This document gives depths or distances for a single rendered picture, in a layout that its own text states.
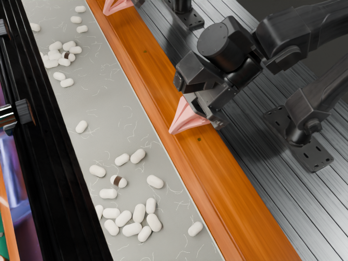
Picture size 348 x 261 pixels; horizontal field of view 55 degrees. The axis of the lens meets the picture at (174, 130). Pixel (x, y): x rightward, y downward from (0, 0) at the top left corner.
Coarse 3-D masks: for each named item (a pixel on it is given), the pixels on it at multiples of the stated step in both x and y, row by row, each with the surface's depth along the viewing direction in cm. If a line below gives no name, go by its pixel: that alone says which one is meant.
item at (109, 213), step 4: (108, 208) 66; (112, 208) 66; (116, 208) 66; (104, 212) 65; (108, 212) 65; (112, 212) 65; (116, 212) 65; (104, 216) 66; (108, 216) 65; (112, 216) 65; (116, 216) 65
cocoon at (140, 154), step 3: (138, 150) 73; (141, 150) 73; (135, 153) 73; (138, 153) 73; (141, 153) 73; (144, 153) 73; (132, 156) 72; (135, 156) 72; (138, 156) 72; (141, 156) 73; (132, 159) 72; (135, 159) 72; (138, 159) 72; (132, 162) 73; (135, 162) 72
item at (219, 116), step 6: (222, 72) 58; (198, 96) 59; (234, 96) 59; (198, 102) 59; (204, 108) 58; (210, 114) 56; (216, 114) 58; (222, 114) 61; (210, 120) 57; (222, 120) 59
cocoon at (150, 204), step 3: (150, 198) 67; (153, 198) 67; (147, 201) 67; (150, 201) 67; (153, 201) 67; (147, 204) 67; (150, 204) 66; (153, 204) 66; (147, 207) 66; (150, 207) 66; (153, 207) 66; (147, 210) 66; (150, 210) 66; (153, 210) 66; (150, 213) 66
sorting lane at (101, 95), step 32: (32, 0) 108; (64, 0) 108; (64, 32) 99; (96, 32) 99; (96, 64) 91; (64, 96) 85; (96, 96) 85; (128, 96) 85; (96, 128) 79; (128, 128) 79; (96, 160) 74; (160, 160) 74; (96, 192) 70; (128, 192) 70; (160, 192) 70; (128, 224) 66; (192, 224) 66; (128, 256) 62; (160, 256) 62; (192, 256) 62
